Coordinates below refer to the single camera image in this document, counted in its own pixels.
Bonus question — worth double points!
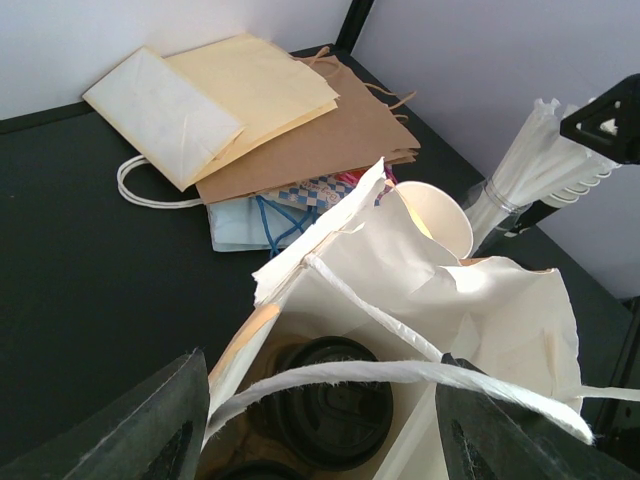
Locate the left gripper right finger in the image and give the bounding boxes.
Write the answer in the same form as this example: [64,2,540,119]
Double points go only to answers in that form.
[435,384,639,479]

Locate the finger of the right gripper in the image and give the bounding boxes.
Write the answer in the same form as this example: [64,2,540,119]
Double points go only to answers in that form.
[560,74,639,165]

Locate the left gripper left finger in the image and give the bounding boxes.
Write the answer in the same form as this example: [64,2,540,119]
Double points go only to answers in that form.
[1,349,209,479]

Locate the black plastic cup lid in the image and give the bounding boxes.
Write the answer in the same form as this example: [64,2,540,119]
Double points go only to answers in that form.
[214,460,306,480]

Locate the orange paper bag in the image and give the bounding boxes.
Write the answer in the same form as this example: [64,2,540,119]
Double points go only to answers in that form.
[83,33,339,191]
[202,163,639,479]

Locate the white paper cup stack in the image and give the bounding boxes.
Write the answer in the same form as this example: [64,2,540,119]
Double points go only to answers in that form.
[396,181,474,259]

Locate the brown kraft paper bag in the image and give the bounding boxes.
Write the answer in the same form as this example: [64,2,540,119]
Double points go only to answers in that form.
[196,56,420,204]

